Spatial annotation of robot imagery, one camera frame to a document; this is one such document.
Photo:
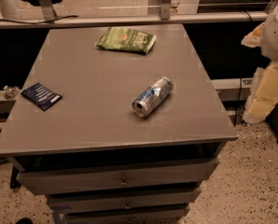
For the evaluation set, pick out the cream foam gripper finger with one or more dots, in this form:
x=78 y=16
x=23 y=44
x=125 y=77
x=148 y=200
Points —
x=253 y=39

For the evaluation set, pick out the dark blue snack packet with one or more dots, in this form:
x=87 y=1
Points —
x=41 y=96

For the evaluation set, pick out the metal upright bracket centre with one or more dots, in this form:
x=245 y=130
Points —
x=165 y=9

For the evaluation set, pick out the white pipe top left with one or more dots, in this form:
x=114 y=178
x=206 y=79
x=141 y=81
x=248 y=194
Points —
x=9 y=9

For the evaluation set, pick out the small clear glass object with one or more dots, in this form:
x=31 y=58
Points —
x=11 y=92

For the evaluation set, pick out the yellow foam block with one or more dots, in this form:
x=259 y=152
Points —
x=263 y=94

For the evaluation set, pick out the middle grey drawer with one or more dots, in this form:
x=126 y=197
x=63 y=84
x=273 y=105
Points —
x=122 y=200

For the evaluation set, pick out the grey drawer cabinet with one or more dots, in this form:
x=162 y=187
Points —
x=94 y=125

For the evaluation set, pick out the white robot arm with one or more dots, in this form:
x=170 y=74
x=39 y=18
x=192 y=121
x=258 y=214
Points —
x=265 y=36

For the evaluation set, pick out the top grey drawer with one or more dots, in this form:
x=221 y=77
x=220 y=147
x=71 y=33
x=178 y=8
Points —
x=118 y=176

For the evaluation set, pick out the metal upright bracket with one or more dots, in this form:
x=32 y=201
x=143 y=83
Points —
x=48 y=11
x=165 y=9

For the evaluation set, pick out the grey metal rail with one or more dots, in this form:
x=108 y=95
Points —
x=71 y=21

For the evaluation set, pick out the crushed blue silver can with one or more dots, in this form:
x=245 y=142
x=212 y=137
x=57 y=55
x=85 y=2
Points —
x=152 y=97

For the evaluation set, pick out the grey drawer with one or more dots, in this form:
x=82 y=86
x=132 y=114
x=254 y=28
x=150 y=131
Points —
x=122 y=200
x=118 y=176
x=128 y=216

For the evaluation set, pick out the bottom grey drawer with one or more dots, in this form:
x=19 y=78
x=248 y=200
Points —
x=128 y=216

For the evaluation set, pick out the metal upright bracket left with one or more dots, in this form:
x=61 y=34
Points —
x=48 y=11

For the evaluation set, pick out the green jalapeno chip bag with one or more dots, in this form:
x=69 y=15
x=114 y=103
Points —
x=127 y=40

